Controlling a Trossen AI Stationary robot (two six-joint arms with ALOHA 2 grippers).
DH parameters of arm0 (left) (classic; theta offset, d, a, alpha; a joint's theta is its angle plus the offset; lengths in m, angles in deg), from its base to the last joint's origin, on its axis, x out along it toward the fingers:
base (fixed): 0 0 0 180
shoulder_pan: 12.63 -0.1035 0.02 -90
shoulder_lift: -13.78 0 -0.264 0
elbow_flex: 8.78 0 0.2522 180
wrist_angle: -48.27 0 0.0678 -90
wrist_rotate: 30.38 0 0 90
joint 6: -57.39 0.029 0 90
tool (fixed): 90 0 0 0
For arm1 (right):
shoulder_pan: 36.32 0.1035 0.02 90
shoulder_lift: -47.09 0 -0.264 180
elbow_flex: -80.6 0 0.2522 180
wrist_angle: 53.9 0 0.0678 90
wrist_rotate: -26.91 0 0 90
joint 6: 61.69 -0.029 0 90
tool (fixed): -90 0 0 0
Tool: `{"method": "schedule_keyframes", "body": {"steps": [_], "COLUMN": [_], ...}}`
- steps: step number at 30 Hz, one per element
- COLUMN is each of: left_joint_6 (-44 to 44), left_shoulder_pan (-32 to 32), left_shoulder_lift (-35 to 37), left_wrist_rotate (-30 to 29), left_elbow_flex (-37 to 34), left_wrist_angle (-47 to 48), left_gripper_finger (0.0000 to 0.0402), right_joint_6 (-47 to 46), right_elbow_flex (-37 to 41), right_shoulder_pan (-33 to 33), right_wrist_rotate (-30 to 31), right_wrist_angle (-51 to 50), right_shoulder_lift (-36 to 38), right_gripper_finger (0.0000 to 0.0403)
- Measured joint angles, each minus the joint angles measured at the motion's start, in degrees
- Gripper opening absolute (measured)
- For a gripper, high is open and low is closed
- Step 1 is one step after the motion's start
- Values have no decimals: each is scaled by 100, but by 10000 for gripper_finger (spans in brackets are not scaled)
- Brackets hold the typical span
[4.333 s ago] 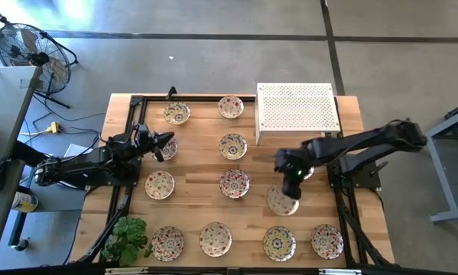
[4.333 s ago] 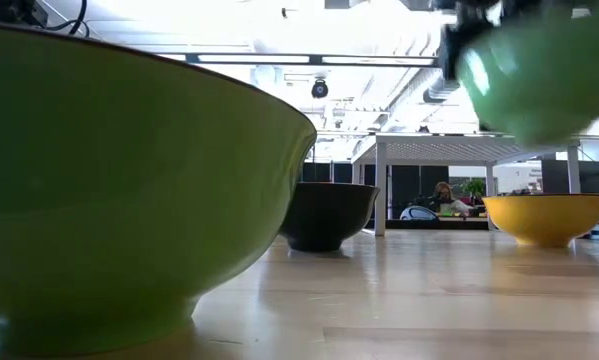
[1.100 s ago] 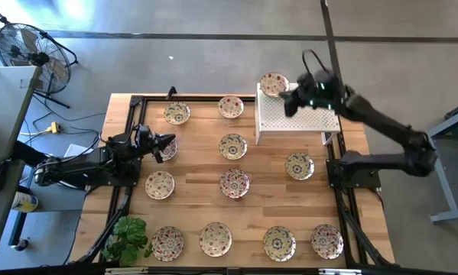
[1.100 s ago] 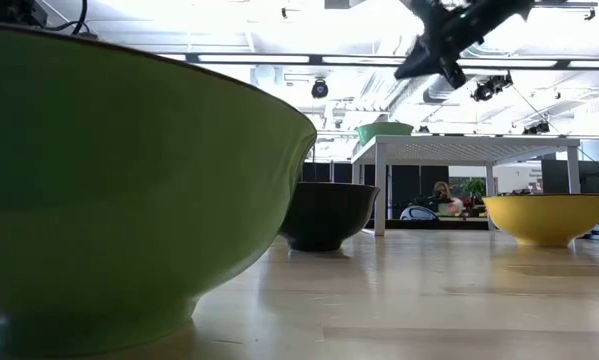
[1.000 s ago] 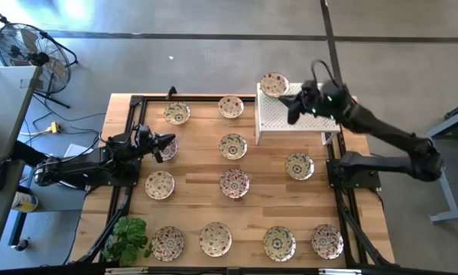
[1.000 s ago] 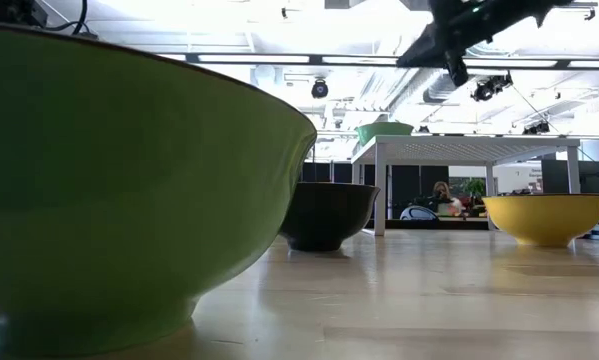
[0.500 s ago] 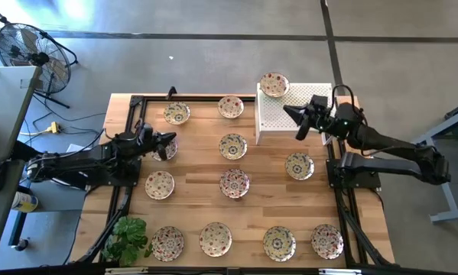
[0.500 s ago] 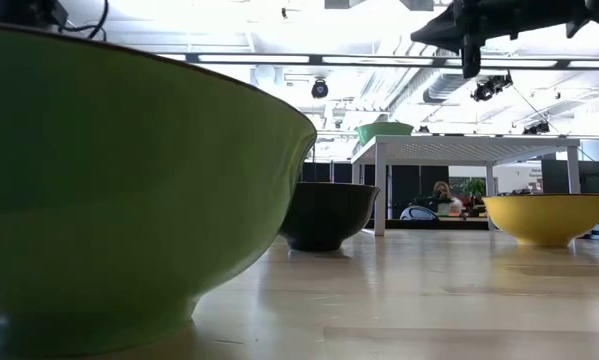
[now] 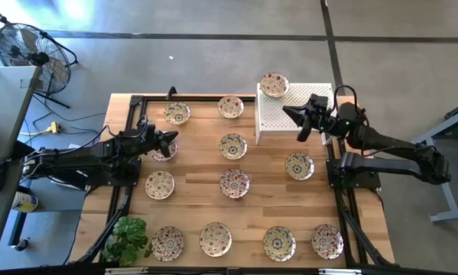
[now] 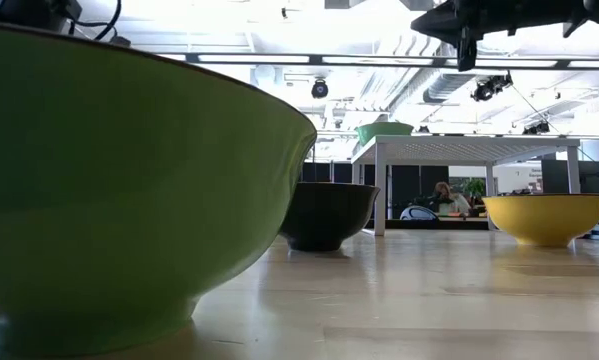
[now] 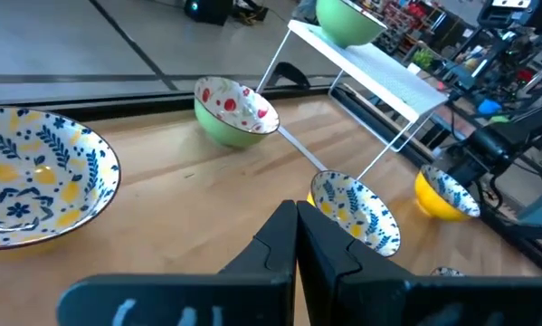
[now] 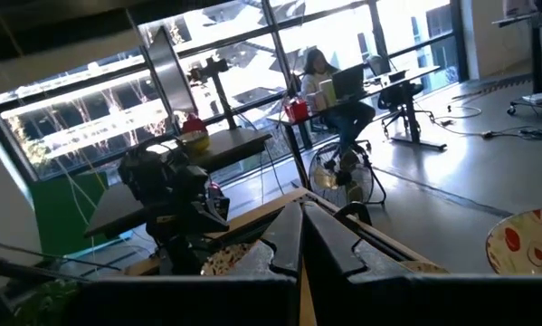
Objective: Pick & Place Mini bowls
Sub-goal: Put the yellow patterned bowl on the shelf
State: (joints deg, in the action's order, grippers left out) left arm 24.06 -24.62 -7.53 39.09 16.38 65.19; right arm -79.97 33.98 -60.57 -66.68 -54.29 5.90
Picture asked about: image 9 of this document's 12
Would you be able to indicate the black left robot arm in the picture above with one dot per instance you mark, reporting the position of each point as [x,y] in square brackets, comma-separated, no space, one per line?
[79,160]

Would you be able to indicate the green bowl red dotted inside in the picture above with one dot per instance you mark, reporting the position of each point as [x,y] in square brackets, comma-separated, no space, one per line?
[159,185]
[274,85]
[230,106]
[215,239]

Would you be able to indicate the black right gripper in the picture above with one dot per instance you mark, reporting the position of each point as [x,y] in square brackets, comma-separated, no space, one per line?
[320,121]

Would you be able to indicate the yellow bowl blue floral inside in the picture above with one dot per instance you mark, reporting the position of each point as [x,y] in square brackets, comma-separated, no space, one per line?
[299,166]
[232,146]
[278,243]
[176,113]

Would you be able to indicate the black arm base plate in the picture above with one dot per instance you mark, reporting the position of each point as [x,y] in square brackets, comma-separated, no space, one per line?
[131,181]
[358,182]

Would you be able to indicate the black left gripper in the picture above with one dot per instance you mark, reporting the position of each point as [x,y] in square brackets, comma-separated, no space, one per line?
[146,143]

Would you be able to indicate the white perforated metal shelf riser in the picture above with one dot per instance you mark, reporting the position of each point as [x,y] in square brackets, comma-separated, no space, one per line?
[282,118]

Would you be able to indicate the silver rail bracket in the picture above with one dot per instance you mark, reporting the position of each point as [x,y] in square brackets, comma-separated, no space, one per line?
[339,272]
[125,271]

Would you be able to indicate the yellow power plug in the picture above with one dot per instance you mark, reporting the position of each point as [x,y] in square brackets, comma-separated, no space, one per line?
[54,128]

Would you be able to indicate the small black rail bracket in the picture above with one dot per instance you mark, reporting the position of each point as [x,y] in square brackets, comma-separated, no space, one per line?
[171,92]

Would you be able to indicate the blue desk leg with caster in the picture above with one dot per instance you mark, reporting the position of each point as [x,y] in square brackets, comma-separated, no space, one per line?
[17,229]

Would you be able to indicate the white paper sheet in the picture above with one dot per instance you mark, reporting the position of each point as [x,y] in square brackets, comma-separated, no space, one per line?
[75,146]

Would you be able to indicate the white yellow can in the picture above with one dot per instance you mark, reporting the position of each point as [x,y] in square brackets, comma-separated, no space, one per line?
[24,202]

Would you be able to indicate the navy bowl red floral inside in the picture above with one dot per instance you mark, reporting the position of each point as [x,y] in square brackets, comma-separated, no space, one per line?
[154,155]
[327,241]
[167,243]
[234,183]

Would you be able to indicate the grey desk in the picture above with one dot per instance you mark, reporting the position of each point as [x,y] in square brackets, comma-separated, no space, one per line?
[3,107]

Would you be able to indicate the black floor fan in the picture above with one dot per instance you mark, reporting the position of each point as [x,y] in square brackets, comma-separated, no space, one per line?
[39,58]

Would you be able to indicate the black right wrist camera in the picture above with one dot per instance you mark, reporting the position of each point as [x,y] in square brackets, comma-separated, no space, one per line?
[318,102]

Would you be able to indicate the green artificial plant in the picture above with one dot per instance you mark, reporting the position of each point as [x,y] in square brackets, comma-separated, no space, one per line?
[129,233]

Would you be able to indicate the grey metal table frame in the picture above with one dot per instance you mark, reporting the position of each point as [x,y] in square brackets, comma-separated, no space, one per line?
[448,198]

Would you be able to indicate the black aluminium table frame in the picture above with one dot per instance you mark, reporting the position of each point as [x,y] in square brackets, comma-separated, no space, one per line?
[198,98]

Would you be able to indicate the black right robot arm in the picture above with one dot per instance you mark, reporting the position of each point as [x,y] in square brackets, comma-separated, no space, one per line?
[397,147]

